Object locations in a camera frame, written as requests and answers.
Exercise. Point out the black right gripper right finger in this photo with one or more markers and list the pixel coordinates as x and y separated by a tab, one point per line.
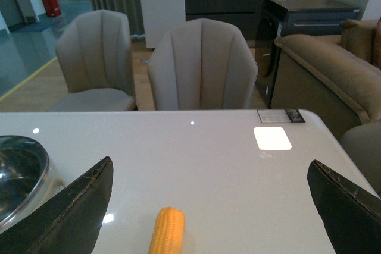
350	214

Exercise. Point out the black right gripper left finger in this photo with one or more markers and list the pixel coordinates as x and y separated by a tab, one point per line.
70	222

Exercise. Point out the yellow corn cob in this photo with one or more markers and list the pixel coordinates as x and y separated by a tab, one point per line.
168	231

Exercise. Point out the white electric cooking pot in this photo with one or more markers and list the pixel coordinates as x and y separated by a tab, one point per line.
29	178

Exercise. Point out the beige chair corner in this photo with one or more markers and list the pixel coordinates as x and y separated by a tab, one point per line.
362	144

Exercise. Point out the black label sticker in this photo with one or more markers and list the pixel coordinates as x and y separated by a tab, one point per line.
280	116

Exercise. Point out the brown sofa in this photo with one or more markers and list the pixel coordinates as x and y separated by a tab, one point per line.
336	77

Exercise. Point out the beige chair left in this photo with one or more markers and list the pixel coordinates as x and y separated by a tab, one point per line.
95	57

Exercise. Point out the beige chair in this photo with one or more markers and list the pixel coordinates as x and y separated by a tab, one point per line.
202	64
95	57

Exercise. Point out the beige chair right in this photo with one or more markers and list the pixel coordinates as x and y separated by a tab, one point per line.
202	64

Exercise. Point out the white cabinet column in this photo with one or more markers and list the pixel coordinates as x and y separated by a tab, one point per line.
159	16

